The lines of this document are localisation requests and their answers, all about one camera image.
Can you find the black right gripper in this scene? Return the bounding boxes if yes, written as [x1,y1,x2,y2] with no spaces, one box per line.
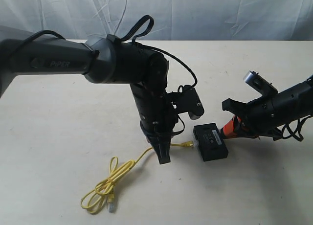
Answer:
[220,97,281,139]

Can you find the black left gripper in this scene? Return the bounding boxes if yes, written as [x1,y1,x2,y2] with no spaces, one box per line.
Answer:
[130,82,180,164]

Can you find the black network switch box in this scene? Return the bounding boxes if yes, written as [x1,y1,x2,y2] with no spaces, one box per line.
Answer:
[193,123,228,162]

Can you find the yellow ethernet cable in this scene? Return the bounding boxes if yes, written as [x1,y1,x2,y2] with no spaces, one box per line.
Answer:
[81,140,196,215]

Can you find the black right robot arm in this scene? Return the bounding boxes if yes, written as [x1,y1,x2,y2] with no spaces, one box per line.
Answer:
[220,71,313,141]

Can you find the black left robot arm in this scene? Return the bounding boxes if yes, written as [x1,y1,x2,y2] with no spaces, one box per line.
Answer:
[0,26,178,164]

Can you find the grey backdrop curtain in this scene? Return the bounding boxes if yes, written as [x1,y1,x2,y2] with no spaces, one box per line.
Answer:
[0,0,313,41]

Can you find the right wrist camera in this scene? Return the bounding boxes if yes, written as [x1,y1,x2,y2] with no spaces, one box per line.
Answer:
[243,70,278,96]

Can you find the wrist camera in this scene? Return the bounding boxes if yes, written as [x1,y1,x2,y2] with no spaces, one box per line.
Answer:
[243,70,278,96]
[169,85,204,120]

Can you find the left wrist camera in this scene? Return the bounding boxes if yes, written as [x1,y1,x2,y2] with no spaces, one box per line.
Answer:
[169,85,204,120]

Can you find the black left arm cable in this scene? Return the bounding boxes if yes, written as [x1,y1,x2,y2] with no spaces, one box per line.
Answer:
[0,14,198,88]

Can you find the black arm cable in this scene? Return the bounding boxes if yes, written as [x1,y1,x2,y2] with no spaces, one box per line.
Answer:
[0,14,198,88]
[271,113,313,141]

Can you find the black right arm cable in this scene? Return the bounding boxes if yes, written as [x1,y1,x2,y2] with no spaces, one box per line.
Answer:
[271,113,313,141]

